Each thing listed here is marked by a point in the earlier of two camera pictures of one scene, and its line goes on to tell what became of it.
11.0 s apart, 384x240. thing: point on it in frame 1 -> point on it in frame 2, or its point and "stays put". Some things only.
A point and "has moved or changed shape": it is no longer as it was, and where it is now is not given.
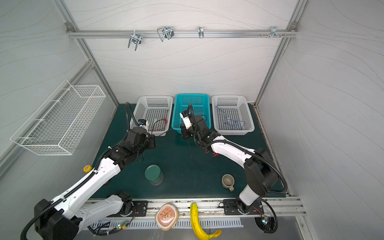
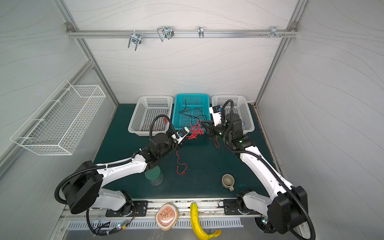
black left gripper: [150, 138] -> [169, 134]
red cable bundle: [214, 154] has moved or changed shape
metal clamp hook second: [166, 31] stays put
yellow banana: [199, 233] stays put
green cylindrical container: [154, 174] stays put
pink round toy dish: [166, 216] stays put
